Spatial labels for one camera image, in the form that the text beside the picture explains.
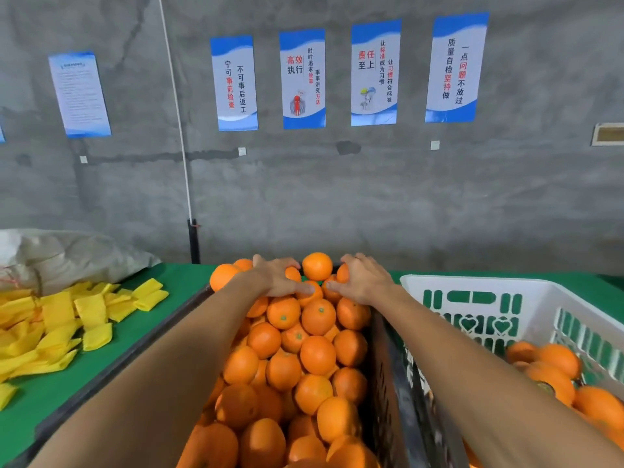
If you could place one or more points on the person's left hand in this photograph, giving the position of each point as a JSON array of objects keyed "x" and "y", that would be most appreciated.
[{"x": 263, "y": 276}]

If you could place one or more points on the person's right hand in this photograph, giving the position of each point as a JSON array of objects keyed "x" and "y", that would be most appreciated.
[{"x": 359, "y": 278}]

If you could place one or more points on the pile of oranges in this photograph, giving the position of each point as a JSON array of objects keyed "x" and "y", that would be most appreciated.
[{"x": 317, "y": 356}]

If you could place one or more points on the white plastic crate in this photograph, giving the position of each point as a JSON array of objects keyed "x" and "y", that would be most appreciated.
[{"x": 458, "y": 280}]

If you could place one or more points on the black plastic crate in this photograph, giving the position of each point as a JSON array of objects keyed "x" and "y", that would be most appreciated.
[{"x": 117, "y": 365}]

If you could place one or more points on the heap of labelled oranges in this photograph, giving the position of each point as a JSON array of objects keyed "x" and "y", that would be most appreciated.
[{"x": 561, "y": 360}]

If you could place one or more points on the person's left forearm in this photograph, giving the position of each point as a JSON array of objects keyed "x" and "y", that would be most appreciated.
[{"x": 146, "y": 385}]

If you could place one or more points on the person's right forearm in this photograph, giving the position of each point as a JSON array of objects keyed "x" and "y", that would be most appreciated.
[{"x": 497, "y": 385}]

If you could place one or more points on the white pole with black base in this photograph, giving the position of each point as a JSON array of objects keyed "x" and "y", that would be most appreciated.
[{"x": 175, "y": 112}]

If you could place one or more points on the beige woven sack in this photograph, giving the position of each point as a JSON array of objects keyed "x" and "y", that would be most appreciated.
[{"x": 68, "y": 256}]

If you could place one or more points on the pile of yellow bags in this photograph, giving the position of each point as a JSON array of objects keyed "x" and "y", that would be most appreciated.
[{"x": 58, "y": 317}]

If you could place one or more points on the green felt table cover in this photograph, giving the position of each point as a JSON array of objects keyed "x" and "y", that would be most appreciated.
[{"x": 49, "y": 404}]

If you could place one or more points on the white notice with blue border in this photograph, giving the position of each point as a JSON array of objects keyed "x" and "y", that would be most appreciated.
[{"x": 80, "y": 92}]

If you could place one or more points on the blue white wall poster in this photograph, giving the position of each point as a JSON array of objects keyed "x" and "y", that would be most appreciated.
[
  {"x": 303, "y": 78},
  {"x": 456, "y": 68},
  {"x": 375, "y": 73},
  {"x": 234, "y": 83}
]

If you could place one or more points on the beige wall plate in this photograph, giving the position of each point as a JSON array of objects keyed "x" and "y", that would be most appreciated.
[{"x": 609, "y": 134}]

